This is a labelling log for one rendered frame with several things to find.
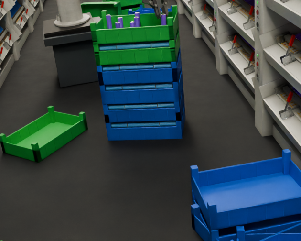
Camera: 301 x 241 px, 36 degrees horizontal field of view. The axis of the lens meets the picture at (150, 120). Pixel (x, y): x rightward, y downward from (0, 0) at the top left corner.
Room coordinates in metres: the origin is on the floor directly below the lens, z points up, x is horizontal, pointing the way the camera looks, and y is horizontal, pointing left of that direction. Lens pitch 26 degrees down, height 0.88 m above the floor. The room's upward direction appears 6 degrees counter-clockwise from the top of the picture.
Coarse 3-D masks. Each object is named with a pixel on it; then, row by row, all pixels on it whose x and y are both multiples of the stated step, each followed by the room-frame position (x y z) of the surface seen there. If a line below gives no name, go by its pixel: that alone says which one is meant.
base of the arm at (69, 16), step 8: (56, 0) 2.45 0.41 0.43; (64, 0) 2.41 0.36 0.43; (72, 0) 2.42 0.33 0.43; (64, 8) 2.42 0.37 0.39; (72, 8) 2.42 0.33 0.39; (80, 8) 2.46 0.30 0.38; (56, 16) 2.45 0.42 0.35; (64, 16) 2.42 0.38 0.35; (72, 16) 2.42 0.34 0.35; (80, 16) 2.45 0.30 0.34; (88, 16) 2.49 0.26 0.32; (56, 24) 2.42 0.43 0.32; (64, 24) 2.40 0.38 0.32; (72, 24) 2.38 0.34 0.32
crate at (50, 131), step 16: (48, 112) 1.90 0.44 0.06; (80, 112) 1.81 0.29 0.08; (32, 128) 1.81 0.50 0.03; (48, 128) 1.85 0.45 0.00; (64, 128) 1.83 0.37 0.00; (80, 128) 1.77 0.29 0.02; (16, 144) 1.73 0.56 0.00; (32, 144) 1.57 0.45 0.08; (48, 144) 1.62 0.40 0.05; (64, 144) 1.68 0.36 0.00; (32, 160) 1.58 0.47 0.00
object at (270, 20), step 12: (264, 0) 1.57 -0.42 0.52; (264, 12) 1.57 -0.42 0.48; (264, 24) 1.57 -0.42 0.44; (276, 24) 1.57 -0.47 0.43; (264, 60) 1.57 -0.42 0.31; (264, 72) 1.57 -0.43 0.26; (276, 72) 1.58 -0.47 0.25; (264, 84) 1.57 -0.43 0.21; (264, 108) 1.57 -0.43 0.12; (264, 120) 1.57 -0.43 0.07; (264, 132) 1.57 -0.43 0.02
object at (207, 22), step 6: (192, 6) 2.97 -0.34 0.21; (198, 6) 2.97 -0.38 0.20; (204, 6) 2.79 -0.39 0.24; (210, 6) 2.92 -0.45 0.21; (198, 12) 2.96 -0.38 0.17; (204, 12) 2.88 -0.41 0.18; (210, 12) 2.79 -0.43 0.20; (198, 18) 2.84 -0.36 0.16; (204, 18) 2.78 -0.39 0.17; (210, 18) 2.75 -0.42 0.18; (204, 24) 2.68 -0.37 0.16; (210, 24) 2.63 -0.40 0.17; (204, 30) 2.70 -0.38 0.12; (210, 30) 2.52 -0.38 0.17; (210, 36) 2.52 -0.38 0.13
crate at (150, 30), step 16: (112, 16) 1.86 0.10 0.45; (128, 16) 1.85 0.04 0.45; (144, 16) 1.84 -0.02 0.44; (176, 16) 1.76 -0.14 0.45; (96, 32) 1.68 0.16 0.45; (112, 32) 1.67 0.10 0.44; (128, 32) 1.66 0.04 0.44; (144, 32) 1.64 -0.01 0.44; (160, 32) 1.63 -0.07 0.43; (176, 32) 1.72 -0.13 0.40
